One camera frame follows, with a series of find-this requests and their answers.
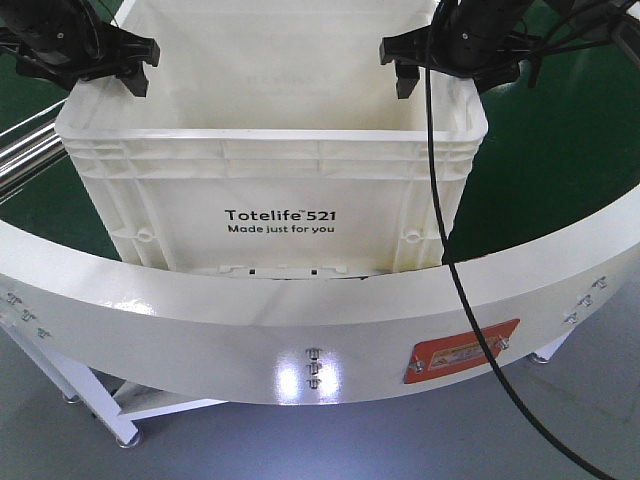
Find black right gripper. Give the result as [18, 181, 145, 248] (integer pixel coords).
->
[379, 1, 536, 99]

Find black hanging cable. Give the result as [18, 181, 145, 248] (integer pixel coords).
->
[423, 0, 640, 480]

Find steel transfer rollers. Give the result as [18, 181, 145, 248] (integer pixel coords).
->
[1, 115, 66, 199]

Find white plastic tote box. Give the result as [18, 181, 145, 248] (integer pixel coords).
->
[55, 1, 488, 278]

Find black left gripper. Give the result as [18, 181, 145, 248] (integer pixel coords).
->
[1, 0, 160, 97]

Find orange warning plate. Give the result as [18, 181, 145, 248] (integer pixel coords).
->
[404, 319, 520, 384]

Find white round conveyor frame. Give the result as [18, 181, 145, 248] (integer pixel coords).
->
[0, 0, 640, 449]

